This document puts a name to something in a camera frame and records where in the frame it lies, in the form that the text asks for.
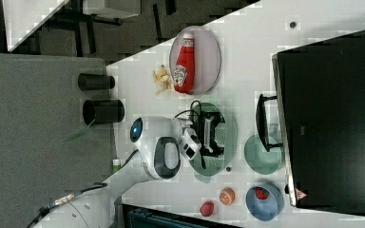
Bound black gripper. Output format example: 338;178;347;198
199;111;225;158

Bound green plastic strainer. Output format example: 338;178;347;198
189;101;238;183

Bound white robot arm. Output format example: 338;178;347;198
28;111;229;228

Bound red ketchup bottle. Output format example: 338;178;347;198
173;32;195;93

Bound peeled banana toy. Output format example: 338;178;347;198
152;65;172;95

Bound grey oval plate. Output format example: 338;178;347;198
169;26;221;95

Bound green bowl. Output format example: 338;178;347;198
244;135;283;175

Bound orange slice toy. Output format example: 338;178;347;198
219;187;235;206

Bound red strawberry toy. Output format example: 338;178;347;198
200;201;215;217

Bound red fruit in bowl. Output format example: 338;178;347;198
255;187;269;200

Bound blue bowl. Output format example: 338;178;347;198
245;183;284;221

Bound large black cylinder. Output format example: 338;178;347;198
83;100;125;125

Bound small black cylinder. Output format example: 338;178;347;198
78;73;115;91

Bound black toaster oven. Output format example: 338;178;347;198
256;29;365;216

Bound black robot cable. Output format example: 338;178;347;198
25;100;203;228

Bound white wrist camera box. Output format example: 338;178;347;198
180;128;202;161

